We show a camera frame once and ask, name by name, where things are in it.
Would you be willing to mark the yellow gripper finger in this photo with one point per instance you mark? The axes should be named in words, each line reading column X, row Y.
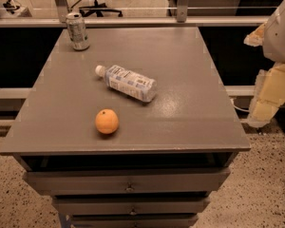
column 269, row 96
column 255, row 38

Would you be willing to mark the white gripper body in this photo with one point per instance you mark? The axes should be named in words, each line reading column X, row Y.
column 280, row 38

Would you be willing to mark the clear plastic water bottle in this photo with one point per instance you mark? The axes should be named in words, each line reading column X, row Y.
column 128, row 82

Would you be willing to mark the grey drawer cabinet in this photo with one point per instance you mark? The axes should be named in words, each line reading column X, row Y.
column 158, row 169

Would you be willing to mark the orange fruit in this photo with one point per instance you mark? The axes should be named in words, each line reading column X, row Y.
column 107, row 121

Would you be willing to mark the silver soda can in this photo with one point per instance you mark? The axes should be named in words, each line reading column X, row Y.
column 77, row 31

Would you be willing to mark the metal railing frame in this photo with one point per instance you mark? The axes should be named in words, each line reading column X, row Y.
column 52, row 14

